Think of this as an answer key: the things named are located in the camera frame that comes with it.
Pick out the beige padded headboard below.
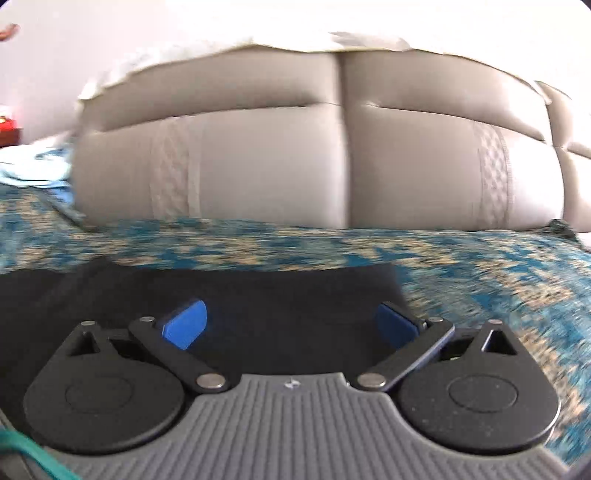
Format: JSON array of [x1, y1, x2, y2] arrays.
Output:
[[73, 48, 591, 232]]

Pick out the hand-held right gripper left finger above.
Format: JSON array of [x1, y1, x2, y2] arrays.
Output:
[[68, 299, 230, 394]]

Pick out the black pants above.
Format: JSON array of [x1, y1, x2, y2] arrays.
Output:
[[0, 257, 410, 435]]

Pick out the light blue cloth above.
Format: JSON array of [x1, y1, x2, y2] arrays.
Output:
[[0, 131, 77, 191]]

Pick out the teal paisley blanket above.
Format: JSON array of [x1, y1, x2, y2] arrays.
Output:
[[0, 185, 591, 468]]

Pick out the teal cord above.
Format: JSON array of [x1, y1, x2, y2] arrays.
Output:
[[0, 428, 81, 480]]

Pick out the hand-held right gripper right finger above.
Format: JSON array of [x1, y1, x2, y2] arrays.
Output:
[[357, 301, 519, 393]]

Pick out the white cloth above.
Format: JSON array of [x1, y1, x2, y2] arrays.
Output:
[[78, 28, 546, 103]]

